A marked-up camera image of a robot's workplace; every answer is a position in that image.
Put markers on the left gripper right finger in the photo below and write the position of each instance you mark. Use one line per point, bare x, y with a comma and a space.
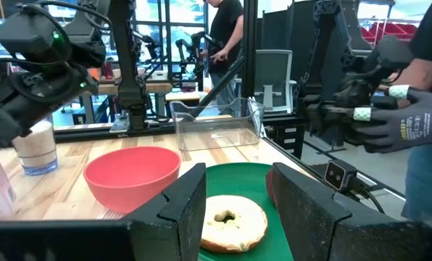
310, 224

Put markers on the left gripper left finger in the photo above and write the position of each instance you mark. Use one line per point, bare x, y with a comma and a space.
172, 224

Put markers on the bagel half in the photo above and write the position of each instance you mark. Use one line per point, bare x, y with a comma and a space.
234, 224

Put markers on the black background robot arm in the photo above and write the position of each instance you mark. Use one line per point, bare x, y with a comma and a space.
196, 50

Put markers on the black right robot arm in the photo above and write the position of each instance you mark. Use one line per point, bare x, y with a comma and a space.
49, 72

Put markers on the clear drinking glass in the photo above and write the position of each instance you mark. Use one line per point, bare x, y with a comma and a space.
36, 148

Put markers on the red bowl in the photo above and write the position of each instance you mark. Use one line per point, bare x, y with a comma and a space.
129, 181

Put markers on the green plate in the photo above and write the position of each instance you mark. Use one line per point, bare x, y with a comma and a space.
245, 181

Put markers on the black drawer unit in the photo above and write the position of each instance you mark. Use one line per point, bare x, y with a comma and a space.
288, 136

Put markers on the clear plastic container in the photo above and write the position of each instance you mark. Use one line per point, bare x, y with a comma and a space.
216, 127

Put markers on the person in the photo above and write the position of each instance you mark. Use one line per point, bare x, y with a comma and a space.
430, 181
227, 32

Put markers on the wooden background table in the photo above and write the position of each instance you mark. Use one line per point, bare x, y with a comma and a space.
158, 87

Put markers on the person's gloved hand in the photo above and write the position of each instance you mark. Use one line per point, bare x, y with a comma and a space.
408, 121

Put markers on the grey office chair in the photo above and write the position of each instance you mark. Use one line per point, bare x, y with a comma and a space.
274, 76

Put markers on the red storage bins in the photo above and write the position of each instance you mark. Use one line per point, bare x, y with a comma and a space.
382, 32

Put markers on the small table-level camera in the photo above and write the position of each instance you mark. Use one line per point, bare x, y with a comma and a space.
337, 175

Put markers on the black frame rail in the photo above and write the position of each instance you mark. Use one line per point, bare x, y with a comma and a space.
92, 132

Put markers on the black vertical frame post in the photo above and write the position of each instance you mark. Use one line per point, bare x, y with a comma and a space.
249, 47

